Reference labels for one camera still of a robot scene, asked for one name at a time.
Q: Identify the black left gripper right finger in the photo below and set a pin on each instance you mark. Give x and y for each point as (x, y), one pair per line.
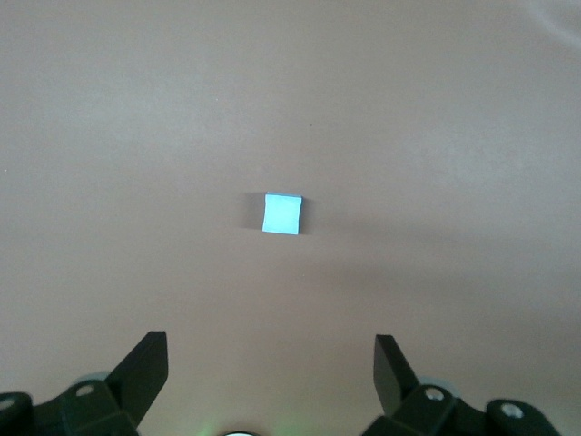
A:
(395, 386)

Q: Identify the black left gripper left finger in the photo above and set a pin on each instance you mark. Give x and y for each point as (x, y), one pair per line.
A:
(131, 386)

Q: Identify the small blue block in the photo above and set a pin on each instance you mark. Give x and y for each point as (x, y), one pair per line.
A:
(281, 213)

